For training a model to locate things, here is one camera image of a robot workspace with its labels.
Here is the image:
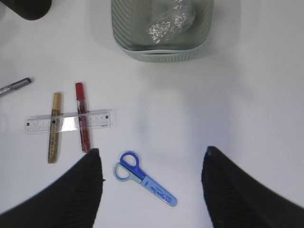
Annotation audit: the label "gold glitter pen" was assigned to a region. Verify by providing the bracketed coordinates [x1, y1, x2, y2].
[47, 92, 62, 164]

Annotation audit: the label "black mesh pen holder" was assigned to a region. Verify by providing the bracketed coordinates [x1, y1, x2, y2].
[0, 0, 52, 20]

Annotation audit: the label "silver glitter pen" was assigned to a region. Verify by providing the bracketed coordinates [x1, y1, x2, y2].
[0, 77, 34, 97]

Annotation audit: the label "blue capped scissors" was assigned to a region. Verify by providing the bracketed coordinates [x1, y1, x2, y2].
[113, 151, 178, 207]

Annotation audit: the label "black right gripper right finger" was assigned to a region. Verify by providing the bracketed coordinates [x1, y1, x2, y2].
[201, 146, 304, 228]

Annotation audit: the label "clear plastic ruler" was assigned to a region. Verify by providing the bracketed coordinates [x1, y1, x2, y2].
[24, 109, 117, 134]

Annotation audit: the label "green plastic woven basket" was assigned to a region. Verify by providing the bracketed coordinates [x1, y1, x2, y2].
[111, 0, 213, 63]

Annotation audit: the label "red glitter pen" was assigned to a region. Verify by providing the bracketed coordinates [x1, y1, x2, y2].
[75, 82, 91, 153]

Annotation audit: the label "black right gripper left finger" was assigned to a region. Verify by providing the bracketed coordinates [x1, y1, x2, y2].
[0, 149, 104, 228]

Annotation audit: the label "clear plastic sheet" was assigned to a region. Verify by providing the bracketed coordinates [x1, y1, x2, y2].
[146, 0, 196, 45]

